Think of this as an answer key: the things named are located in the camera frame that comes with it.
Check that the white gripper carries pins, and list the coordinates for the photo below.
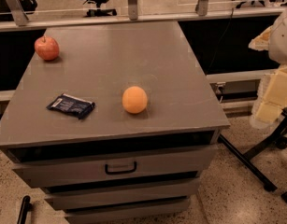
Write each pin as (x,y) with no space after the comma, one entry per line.
(282,41)

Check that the orange fruit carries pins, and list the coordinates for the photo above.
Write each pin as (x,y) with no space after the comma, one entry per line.
(134,100)

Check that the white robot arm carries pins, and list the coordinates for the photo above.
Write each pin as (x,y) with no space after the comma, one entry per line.
(277,51)

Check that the red apple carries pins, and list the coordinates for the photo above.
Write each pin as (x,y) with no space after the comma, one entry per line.
(47,48)

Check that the grey drawer cabinet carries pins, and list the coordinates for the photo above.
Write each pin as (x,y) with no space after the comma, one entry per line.
(97,64)

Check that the bottom grey drawer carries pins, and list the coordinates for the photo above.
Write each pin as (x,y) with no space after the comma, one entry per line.
(129,211)

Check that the grey drawer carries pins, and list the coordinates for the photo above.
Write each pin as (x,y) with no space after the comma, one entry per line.
(124,194)
(129,211)
(44,174)

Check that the dark blue snack packet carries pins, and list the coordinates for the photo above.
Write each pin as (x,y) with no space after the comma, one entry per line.
(71,106)

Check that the top grey drawer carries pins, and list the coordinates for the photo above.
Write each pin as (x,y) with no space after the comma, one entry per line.
(44,174)

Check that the middle grey drawer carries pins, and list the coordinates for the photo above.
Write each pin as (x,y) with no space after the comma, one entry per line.
(124,194)

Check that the grey metal railing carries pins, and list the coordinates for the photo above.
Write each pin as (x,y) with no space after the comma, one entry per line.
(41,14)

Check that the black object on floor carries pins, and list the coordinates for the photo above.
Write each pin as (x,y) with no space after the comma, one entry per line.
(26,206)

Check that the wall power socket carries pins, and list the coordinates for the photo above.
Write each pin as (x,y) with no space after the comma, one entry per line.
(219,87)

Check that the black drawer handle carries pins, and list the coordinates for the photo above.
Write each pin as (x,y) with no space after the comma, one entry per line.
(120,168)

